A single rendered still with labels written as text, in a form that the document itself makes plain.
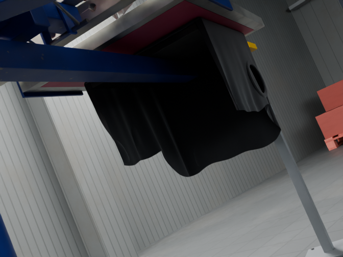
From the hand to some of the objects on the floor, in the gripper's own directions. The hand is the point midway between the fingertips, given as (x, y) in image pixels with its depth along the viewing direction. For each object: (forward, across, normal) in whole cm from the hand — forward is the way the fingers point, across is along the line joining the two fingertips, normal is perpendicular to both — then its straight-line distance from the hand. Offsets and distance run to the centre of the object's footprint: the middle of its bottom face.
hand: (118, 18), depth 143 cm
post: (+106, +77, -12) cm, 132 cm away
